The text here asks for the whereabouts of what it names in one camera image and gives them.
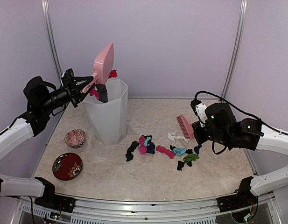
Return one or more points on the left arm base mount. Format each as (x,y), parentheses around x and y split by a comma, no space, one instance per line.
(51,200)

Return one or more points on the red floral lacquer bowl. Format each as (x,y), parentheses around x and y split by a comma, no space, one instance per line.
(67,166)

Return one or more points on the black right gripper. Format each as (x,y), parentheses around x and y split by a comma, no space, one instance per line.
(200,138)

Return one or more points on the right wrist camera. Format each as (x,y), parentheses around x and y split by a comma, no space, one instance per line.
(199,110)

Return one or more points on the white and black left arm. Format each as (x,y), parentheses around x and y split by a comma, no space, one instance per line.
(43,98)

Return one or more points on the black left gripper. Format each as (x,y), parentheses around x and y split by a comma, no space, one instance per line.
(72,88)

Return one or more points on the red patterned glass bowl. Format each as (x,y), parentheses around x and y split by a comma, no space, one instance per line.
(75,138)

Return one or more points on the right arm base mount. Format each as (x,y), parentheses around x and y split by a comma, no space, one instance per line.
(240,199)

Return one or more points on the navy paper scrap far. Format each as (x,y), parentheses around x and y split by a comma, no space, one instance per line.
(151,148)

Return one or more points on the pile of coloured paper scraps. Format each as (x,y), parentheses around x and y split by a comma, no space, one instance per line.
(141,145)

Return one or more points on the pink hand brush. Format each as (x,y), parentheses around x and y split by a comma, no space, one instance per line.
(185,126)

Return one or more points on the green paper scrap near dustpan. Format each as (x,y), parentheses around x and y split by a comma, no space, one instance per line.
(191,158)

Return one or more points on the aluminium front rail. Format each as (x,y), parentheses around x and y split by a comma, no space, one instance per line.
(193,211)

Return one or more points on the light blue paper scrap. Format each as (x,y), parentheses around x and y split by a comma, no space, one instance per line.
(179,151)

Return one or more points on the black paper scrap right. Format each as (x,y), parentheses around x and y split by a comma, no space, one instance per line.
(181,164)

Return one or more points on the translucent white plastic bin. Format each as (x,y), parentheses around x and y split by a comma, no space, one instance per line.
(109,119)

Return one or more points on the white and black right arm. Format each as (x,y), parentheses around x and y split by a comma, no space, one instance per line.
(216,123)

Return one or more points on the pink plastic dustpan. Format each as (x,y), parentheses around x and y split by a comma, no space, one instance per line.
(103,64)

